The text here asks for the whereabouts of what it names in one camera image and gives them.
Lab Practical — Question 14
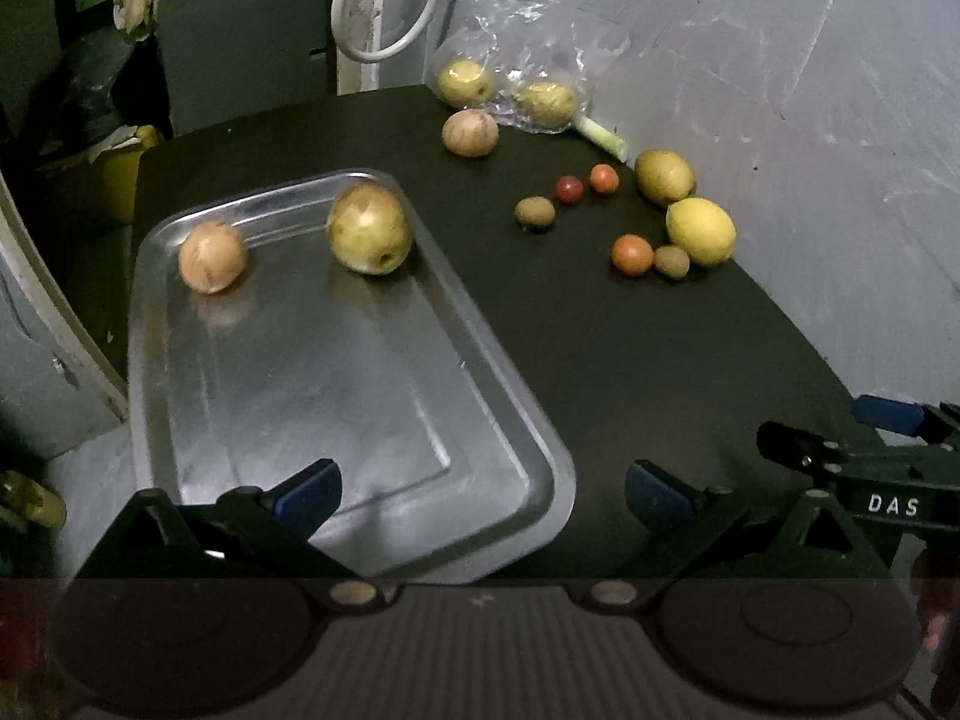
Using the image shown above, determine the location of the brown kiwi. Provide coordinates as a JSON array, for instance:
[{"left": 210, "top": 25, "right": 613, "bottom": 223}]
[
  {"left": 514, "top": 195, "right": 556, "bottom": 229},
  {"left": 652, "top": 245, "right": 692, "bottom": 281}
]

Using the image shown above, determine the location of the large yellow lemon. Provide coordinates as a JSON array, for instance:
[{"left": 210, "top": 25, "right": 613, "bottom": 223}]
[{"left": 665, "top": 197, "right": 737, "bottom": 268}]

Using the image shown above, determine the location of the large orange tangerine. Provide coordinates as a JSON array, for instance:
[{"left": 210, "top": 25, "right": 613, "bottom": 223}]
[{"left": 610, "top": 234, "right": 654, "bottom": 278}]

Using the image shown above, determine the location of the yellow-green pear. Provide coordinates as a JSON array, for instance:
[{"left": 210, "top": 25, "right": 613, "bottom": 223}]
[{"left": 635, "top": 149, "right": 697, "bottom": 206}]

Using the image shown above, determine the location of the small orange tangerine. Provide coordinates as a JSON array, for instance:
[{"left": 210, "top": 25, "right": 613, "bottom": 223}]
[{"left": 589, "top": 163, "right": 620, "bottom": 195}]

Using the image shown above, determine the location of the dark red plum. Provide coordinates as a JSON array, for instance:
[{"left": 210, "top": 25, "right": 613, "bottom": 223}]
[{"left": 555, "top": 176, "right": 584, "bottom": 205}]

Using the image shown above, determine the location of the silver metal tray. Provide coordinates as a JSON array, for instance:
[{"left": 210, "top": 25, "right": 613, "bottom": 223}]
[{"left": 128, "top": 169, "right": 576, "bottom": 583}]

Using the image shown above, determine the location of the tan round fruit on tray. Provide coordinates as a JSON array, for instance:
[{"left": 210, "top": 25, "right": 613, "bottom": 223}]
[{"left": 178, "top": 221, "right": 247, "bottom": 294}]

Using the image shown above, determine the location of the green-brown pear on tray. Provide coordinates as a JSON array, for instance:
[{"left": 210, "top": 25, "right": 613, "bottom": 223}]
[{"left": 325, "top": 182, "right": 413, "bottom": 277}]

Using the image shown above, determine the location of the green onion stalk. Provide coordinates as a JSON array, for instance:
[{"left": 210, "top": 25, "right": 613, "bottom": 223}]
[{"left": 573, "top": 115, "right": 628, "bottom": 163}]

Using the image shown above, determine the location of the yellow bin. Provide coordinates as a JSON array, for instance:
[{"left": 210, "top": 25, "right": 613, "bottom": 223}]
[{"left": 88, "top": 125, "right": 161, "bottom": 224}]

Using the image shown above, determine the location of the right pear in bag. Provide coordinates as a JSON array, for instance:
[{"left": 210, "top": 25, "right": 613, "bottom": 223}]
[{"left": 514, "top": 80, "right": 579, "bottom": 130}]

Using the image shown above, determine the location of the pear in bag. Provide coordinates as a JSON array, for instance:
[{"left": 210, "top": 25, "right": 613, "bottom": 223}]
[
  {"left": 436, "top": 59, "right": 496, "bottom": 109},
  {"left": 514, "top": 80, "right": 579, "bottom": 130}
]

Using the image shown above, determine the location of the left pear in bag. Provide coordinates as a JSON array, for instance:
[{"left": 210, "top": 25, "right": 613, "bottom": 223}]
[{"left": 436, "top": 59, "right": 496, "bottom": 109}]

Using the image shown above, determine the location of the dark grey box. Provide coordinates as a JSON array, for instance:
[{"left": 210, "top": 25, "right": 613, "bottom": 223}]
[{"left": 155, "top": 0, "right": 335, "bottom": 135}]

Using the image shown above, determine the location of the clear plastic bag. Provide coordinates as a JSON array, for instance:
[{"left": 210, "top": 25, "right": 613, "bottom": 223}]
[{"left": 427, "top": 0, "right": 631, "bottom": 135}]

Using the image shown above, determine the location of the white hose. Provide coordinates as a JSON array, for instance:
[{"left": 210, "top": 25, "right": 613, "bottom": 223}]
[{"left": 330, "top": 0, "right": 441, "bottom": 65}]

